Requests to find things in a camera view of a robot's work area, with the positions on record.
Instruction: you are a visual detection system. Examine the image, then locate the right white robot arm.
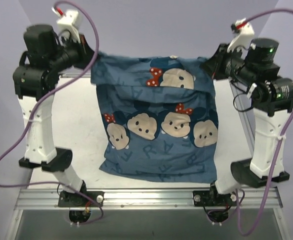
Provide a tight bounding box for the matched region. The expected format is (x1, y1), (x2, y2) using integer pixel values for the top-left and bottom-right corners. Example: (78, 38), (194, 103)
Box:
(200, 38), (293, 205)

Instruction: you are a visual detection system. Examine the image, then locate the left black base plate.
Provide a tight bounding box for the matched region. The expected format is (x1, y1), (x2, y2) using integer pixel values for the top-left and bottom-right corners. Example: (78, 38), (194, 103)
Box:
(57, 190), (105, 208)

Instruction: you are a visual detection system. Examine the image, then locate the aluminium front rail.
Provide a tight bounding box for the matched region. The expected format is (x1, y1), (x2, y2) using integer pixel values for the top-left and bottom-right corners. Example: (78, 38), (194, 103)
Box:
(15, 188), (283, 211)

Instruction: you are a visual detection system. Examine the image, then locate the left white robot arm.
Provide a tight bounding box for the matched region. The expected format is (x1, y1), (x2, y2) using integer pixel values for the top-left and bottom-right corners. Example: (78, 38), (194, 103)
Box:
(13, 24), (94, 206)

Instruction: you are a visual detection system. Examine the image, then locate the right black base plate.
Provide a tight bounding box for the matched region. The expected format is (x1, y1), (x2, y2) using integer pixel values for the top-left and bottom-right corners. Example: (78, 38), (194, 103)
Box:
(192, 190), (236, 208)

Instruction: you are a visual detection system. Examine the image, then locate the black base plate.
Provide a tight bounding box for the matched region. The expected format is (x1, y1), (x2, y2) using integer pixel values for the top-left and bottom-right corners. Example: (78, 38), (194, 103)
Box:
(192, 190), (236, 208)
(57, 190), (105, 208)

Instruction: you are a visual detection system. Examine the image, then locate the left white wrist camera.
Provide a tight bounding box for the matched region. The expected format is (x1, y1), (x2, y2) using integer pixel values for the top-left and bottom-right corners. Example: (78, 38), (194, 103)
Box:
(51, 7), (82, 43)

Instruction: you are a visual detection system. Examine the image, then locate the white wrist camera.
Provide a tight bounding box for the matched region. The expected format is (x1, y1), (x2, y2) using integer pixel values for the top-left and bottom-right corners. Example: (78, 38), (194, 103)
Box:
(51, 7), (82, 43)
(227, 18), (255, 53)

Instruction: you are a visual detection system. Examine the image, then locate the blue cartoon print pillowcase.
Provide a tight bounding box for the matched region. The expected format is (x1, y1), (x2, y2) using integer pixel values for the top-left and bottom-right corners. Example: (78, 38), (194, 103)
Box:
(91, 52), (219, 184)

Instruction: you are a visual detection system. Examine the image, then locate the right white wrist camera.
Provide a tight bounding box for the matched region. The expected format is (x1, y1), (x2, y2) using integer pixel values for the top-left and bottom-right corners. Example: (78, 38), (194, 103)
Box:
(227, 18), (255, 53)

